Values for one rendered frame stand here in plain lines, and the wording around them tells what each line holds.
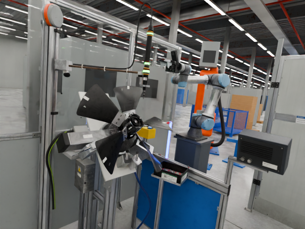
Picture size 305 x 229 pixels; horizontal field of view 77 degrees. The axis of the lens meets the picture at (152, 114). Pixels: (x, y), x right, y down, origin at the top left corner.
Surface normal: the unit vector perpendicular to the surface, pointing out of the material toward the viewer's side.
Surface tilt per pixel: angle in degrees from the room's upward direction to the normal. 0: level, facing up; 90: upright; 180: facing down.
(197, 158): 90
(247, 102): 90
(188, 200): 90
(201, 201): 90
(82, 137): 50
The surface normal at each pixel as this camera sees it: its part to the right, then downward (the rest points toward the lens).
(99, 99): 0.41, -0.05
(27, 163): 0.72, 0.17
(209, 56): -0.27, 0.10
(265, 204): -0.69, 0.02
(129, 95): 0.02, -0.56
